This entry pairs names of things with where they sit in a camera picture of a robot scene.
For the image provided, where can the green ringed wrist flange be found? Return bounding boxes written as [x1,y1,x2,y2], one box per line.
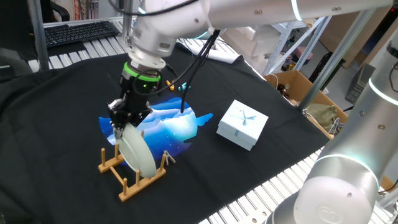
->
[121,61,162,83]

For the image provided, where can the white foam boxes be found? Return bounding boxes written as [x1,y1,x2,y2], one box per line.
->
[222,26,282,58]

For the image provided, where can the black keyboard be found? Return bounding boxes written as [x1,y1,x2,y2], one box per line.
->
[43,21,121,48]

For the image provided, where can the black office chair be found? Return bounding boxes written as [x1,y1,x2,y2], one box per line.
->
[40,0,71,22]

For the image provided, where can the wooden dish rack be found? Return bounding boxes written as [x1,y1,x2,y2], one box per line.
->
[98,129,167,203]

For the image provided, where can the aluminium frame post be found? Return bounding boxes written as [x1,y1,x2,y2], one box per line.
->
[121,0,134,44]
[29,0,50,71]
[298,9,376,110]

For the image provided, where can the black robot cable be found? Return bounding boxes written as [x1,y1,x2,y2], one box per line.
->
[133,29,221,114]
[107,0,200,17]

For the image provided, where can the black cloth with blue print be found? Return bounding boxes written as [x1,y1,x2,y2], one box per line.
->
[0,49,332,224]

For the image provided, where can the light blue gift box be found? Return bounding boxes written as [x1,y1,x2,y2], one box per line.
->
[216,99,269,152]

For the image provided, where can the pale green plate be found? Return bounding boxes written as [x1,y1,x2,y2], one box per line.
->
[116,123,158,179]

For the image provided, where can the open cardboard box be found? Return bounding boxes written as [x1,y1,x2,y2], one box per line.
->
[263,70,349,144]

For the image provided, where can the grey plastic crate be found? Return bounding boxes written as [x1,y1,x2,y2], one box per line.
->
[345,63,376,105]

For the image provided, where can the white metal shelf rack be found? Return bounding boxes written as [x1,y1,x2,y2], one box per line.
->
[262,17,329,75]

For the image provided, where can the wire clothes hangers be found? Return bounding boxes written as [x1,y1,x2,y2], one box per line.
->
[328,117,346,139]

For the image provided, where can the white paper sheet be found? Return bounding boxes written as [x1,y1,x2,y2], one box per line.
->
[186,39,242,65]

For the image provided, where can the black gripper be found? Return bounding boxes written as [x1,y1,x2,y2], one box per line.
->
[107,76,161,139]

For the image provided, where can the olive cloth bag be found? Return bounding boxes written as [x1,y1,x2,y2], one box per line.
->
[306,103,338,131]

